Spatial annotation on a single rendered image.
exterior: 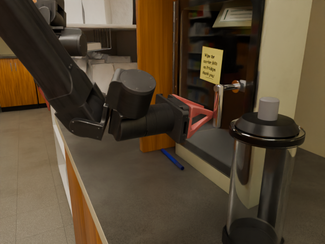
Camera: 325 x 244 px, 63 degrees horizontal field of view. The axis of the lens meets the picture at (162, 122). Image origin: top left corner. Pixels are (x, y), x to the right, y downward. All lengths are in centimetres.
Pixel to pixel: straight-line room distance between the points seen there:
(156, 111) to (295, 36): 30
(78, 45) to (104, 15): 95
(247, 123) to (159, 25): 49
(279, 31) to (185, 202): 40
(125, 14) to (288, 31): 139
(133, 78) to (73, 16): 140
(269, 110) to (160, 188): 37
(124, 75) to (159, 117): 11
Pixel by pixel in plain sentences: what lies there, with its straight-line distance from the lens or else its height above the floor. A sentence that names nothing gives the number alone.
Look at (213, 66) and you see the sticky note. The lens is 63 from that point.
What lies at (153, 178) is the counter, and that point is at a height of 94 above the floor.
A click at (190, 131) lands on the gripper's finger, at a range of 51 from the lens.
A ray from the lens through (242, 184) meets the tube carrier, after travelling 44.
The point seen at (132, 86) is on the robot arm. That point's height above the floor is 123.
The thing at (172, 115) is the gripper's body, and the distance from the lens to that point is 49.
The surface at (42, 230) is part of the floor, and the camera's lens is 219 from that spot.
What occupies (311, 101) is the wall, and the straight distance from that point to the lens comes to 100.
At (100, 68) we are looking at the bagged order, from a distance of 172.
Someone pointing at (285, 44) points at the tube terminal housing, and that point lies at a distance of 57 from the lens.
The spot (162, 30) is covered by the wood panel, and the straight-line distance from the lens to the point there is 82.
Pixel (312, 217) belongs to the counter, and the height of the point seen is 94.
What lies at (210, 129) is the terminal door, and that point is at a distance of 66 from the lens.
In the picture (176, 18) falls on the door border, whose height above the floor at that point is 134.
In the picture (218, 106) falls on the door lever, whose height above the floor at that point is 117.
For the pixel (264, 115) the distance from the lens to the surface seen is 42.
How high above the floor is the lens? 130
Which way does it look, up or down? 18 degrees down
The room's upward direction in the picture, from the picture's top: straight up
